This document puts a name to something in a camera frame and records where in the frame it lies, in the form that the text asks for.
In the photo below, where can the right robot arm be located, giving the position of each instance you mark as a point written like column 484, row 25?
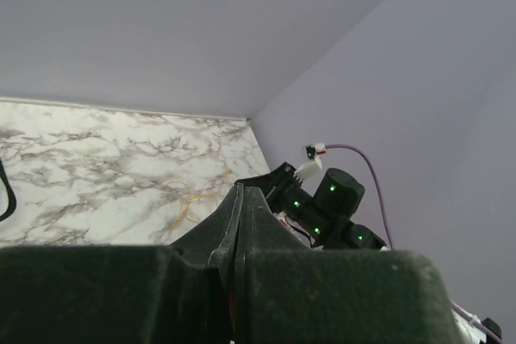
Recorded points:
column 324, row 218

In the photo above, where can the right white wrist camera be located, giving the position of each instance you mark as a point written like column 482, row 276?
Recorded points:
column 314, row 164

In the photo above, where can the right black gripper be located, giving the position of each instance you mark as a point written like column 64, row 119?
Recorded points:
column 282, row 190

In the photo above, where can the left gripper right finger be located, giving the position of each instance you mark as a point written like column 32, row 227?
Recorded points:
column 287, row 293

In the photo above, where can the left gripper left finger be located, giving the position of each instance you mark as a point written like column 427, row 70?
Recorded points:
column 176, row 293

